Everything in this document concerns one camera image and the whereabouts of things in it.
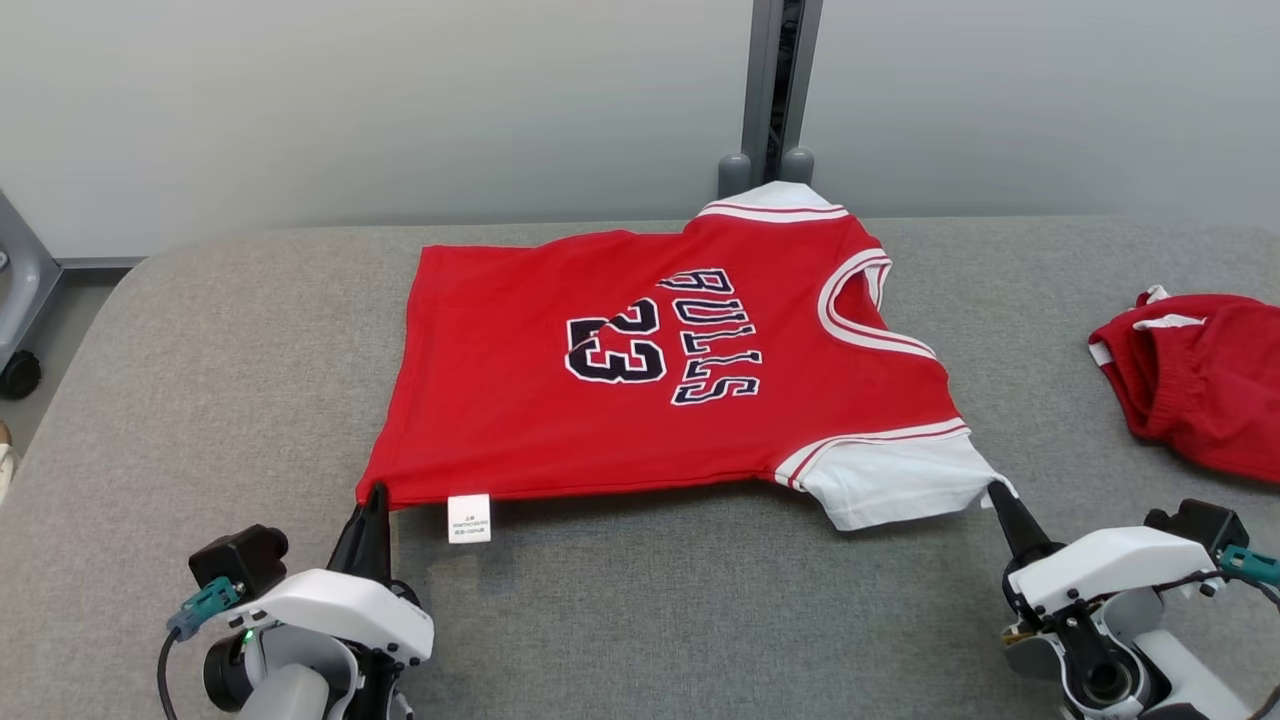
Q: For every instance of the teal right camera connector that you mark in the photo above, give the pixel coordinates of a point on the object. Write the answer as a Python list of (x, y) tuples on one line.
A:
[(1250, 565)]

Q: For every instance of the red shorts with white trim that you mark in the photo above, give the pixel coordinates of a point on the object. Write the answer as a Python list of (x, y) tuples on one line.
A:
[(1200, 380)]

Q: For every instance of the teal left camera connector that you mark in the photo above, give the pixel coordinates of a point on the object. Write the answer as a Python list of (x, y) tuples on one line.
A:
[(205, 605)]

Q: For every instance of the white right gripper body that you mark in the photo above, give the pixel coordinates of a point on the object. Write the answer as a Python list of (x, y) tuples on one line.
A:
[(1110, 560)]

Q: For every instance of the grey metal caster leg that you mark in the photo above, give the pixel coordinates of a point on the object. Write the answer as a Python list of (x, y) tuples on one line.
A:
[(25, 290)]

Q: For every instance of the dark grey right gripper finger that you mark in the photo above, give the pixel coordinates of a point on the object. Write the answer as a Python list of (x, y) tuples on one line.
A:
[(1022, 540)]

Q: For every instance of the teal camera connector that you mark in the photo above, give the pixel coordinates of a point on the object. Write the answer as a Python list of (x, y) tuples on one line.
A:
[(205, 605), (1250, 565)]

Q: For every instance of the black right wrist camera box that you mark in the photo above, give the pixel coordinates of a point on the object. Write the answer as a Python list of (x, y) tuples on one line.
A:
[(1200, 522)]

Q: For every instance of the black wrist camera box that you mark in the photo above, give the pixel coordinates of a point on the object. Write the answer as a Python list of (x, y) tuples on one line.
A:
[(1200, 522), (235, 560)]

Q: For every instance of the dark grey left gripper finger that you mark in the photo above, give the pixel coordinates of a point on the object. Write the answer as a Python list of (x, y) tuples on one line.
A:
[(355, 545), (382, 545)]

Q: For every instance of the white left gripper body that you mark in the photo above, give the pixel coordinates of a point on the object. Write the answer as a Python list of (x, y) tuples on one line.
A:
[(350, 605)]

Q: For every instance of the grey partition post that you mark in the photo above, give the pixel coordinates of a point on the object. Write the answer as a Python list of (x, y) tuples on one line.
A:
[(760, 100)]

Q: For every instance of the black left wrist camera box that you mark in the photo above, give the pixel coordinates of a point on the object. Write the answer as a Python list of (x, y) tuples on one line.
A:
[(235, 560)]

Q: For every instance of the red white Bulls jersey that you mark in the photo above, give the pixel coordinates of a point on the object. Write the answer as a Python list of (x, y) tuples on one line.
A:
[(500, 400)]

